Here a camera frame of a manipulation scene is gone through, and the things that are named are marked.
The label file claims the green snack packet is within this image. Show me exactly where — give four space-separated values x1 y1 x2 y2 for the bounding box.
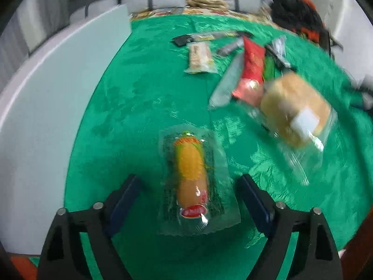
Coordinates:
262 55 276 82

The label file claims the black white-print bar packet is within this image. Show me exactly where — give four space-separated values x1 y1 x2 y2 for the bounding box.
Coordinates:
265 44 296 72

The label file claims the beige checked cloth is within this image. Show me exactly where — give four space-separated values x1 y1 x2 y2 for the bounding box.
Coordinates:
186 0 228 9

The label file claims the green patterned tablecloth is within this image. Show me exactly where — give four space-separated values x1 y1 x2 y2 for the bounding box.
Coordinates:
29 14 373 280

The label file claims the long clear snack packet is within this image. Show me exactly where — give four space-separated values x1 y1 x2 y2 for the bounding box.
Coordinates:
208 53 245 110

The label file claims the bread bun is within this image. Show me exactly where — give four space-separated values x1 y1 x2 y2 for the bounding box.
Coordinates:
236 71 338 187

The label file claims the small clear silver wrapper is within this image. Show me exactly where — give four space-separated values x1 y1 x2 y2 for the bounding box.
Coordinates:
272 35 288 57

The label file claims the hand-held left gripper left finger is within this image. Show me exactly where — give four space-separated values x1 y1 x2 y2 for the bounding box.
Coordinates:
38 174 143 280

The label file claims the white board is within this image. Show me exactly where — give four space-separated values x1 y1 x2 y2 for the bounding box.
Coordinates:
0 4 131 256

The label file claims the black metal stand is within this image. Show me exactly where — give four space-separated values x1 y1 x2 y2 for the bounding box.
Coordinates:
327 30 344 56

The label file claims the red snack packet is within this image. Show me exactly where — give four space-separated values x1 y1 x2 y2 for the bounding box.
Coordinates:
231 36 266 101

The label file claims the long black yellow-label packet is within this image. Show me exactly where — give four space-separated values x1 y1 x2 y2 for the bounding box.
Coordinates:
172 31 254 46

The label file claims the floral bed sheet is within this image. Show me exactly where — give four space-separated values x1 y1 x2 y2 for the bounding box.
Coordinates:
130 6 273 22

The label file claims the cream biscuit packet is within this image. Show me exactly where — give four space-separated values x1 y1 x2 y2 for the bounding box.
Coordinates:
183 41 218 75

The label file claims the clear packet with black bar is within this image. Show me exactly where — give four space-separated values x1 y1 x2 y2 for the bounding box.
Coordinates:
216 39 245 56

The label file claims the grey curtain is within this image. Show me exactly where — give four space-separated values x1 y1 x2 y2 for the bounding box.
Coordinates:
9 0 70 57

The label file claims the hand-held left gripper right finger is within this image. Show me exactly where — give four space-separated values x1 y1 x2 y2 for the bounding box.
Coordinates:
235 174 344 280

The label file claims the orange sausage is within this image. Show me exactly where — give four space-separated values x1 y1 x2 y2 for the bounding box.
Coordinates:
157 125 242 237

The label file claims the black and orange jacket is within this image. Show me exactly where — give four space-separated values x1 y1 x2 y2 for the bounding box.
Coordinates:
271 0 333 53

